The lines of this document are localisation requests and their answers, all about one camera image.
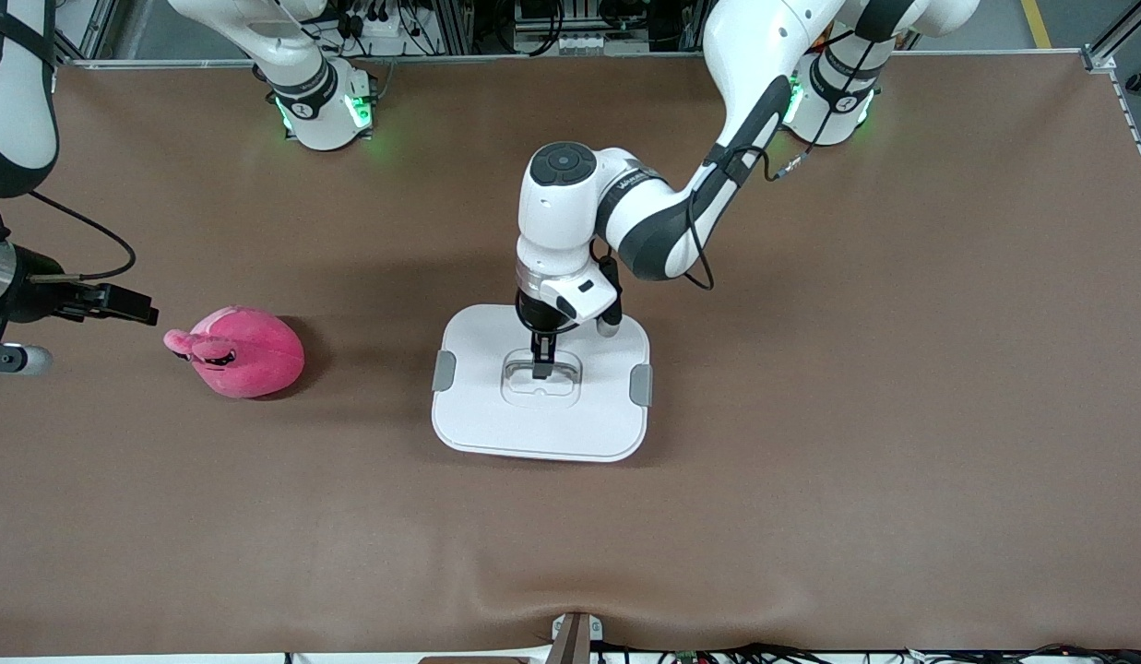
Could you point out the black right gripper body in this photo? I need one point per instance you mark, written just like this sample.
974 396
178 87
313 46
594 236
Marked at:
37 288

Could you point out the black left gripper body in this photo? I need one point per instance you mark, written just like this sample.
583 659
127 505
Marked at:
535 316

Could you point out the white lid with grey clips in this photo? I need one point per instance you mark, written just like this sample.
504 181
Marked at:
478 415

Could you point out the pink plush flamingo toy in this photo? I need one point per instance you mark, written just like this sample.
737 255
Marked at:
247 355

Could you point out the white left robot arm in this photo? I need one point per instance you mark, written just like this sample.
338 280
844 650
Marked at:
561 221

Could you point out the black electronics box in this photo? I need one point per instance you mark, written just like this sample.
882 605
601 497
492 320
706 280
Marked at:
536 9

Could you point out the white connector block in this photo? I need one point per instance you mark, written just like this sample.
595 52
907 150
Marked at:
579 43

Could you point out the brown table mat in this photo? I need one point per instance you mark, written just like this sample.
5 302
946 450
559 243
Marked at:
810 507

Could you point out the white power strip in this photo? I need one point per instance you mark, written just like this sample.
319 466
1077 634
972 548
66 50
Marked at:
381 39

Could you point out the diagonal aluminium frame strut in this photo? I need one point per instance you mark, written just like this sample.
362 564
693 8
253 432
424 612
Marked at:
81 37

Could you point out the grey camera mast bracket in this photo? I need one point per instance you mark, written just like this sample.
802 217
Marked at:
575 636

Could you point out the aluminium frame post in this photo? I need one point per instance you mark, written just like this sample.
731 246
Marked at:
455 23
697 23

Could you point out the aluminium corner post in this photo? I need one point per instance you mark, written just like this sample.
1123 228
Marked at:
1112 32

